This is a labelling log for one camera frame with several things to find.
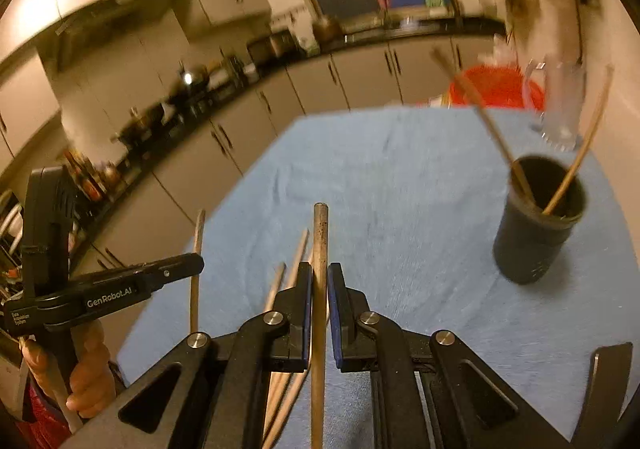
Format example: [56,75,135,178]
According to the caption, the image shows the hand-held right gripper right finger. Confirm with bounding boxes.
[327,263,571,449]

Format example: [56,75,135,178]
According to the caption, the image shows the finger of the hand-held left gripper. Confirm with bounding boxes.
[142,253,205,297]

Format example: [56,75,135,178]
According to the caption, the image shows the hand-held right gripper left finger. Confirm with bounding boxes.
[60,261,313,449]

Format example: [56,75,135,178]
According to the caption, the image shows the thick wooden chopstick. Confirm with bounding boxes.
[310,202,330,449]

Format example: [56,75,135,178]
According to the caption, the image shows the black utensil holder cup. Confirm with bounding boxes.
[492,155,587,285]

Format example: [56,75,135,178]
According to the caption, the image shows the person's left hand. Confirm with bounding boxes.
[22,320,117,419]

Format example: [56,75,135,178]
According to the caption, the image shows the group of condiment bottles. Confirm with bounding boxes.
[62,149,126,204]

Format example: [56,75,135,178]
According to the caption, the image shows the blue table cloth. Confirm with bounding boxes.
[116,105,627,449]

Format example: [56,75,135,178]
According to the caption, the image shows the steel wok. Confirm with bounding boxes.
[167,60,213,97]

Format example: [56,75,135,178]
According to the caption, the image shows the black kitchen countertop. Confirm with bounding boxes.
[65,16,506,255]

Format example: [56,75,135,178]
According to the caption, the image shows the range hood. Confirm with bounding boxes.
[54,0,198,70]

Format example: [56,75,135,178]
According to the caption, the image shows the beige base cabinets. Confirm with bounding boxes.
[70,35,506,300]

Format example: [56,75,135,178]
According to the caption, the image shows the countertop oven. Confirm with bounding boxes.
[246,29,297,66]

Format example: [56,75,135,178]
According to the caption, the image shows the red plastic basket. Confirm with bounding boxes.
[446,66,546,113]

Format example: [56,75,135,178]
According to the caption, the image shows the clear glass mug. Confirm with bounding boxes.
[522,55,587,151]

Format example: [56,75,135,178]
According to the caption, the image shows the wire dish rack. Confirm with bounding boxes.
[0,188,28,300]

